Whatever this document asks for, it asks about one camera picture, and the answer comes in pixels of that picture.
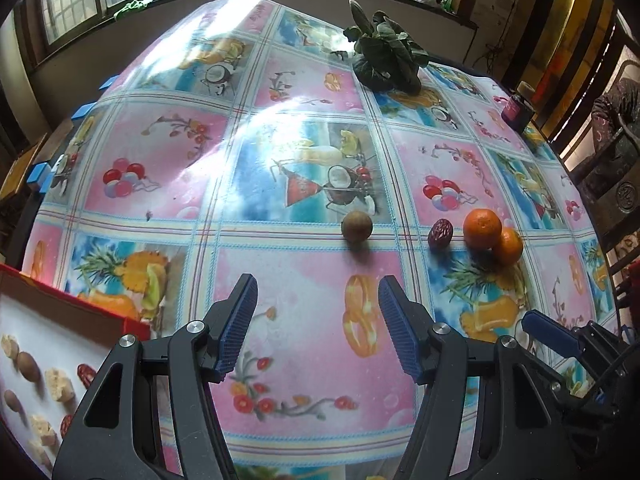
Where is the green rag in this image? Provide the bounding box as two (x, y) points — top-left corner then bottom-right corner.
(112, 0), (156, 20)

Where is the dark carved wooden chair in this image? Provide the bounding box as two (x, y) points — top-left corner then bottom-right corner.
(562, 57), (640, 281)

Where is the orange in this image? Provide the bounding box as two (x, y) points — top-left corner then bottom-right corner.
(492, 227), (524, 266)
(462, 208), (502, 251)

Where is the window with metal grille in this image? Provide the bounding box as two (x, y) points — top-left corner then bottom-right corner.
(15, 0), (461, 61)

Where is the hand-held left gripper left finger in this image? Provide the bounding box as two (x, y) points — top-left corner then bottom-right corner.
(51, 273), (259, 480)

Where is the printed plastic tablecloth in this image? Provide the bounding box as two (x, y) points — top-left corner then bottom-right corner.
(20, 0), (621, 480)

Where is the dark red jar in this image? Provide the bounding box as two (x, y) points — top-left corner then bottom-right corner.
(501, 81), (535, 131)

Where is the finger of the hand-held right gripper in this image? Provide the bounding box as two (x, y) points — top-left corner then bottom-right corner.
(521, 310), (583, 360)

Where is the patterned dark cloth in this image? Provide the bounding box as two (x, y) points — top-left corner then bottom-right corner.
(590, 77), (640, 136)

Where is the dark leafy green vegetable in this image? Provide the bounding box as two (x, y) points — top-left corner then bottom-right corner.
(344, 0), (430, 95)

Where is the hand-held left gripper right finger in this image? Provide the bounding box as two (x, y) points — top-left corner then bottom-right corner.
(378, 275), (598, 480)

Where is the red cardboard box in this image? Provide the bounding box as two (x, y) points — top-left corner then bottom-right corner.
(0, 262), (152, 480)

